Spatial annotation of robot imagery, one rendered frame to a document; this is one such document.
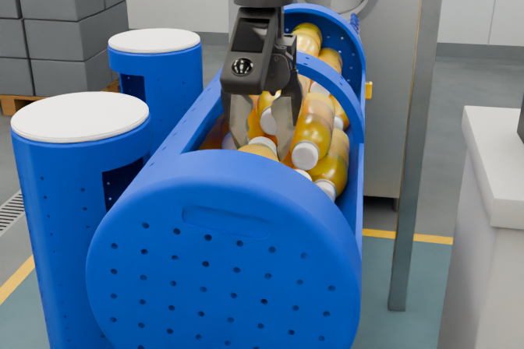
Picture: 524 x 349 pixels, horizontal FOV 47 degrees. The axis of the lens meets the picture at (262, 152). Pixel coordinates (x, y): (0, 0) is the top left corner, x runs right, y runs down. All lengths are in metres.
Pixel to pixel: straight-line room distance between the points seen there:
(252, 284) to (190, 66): 1.30
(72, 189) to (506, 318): 0.81
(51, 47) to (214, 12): 2.11
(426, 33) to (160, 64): 0.81
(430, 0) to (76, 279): 1.27
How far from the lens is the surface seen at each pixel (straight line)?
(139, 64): 1.81
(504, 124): 0.97
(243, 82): 0.65
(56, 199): 1.27
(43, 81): 4.31
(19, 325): 2.46
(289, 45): 0.74
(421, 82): 1.99
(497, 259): 0.80
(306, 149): 0.89
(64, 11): 4.08
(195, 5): 5.92
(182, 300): 0.64
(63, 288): 1.39
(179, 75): 1.83
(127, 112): 1.30
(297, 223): 0.56
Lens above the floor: 1.48
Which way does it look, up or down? 24 degrees down
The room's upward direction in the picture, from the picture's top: straight up
